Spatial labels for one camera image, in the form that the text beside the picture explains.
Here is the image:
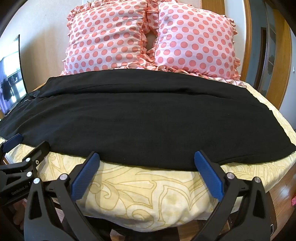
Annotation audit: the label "yellow patterned bed sheet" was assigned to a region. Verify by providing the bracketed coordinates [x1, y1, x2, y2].
[0, 82, 296, 233]

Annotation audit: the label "wooden door frame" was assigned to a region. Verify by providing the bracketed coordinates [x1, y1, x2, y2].
[257, 13, 293, 110]

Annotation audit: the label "wooden headboard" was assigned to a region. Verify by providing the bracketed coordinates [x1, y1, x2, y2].
[201, 0, 253, 82]

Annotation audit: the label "pink polka dot pillow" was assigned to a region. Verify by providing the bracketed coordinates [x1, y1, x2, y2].
[61, 0, 152, 76]
[141, 0, 246, 88]

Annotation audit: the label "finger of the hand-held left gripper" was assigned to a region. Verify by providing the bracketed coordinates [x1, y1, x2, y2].
[0, 134, 24, 161]
[9, 141, 50, 180]

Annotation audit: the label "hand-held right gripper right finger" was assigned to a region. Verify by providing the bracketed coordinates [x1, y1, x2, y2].
[191, 150, 274, 241]

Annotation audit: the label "window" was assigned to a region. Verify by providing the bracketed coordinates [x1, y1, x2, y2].
[0, 35, 28, 117]

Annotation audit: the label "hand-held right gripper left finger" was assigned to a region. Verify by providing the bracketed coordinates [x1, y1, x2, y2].
[23, 151, 103, 241]

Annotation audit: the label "black pants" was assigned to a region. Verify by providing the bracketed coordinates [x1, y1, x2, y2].
[0, 71, 296, 171]

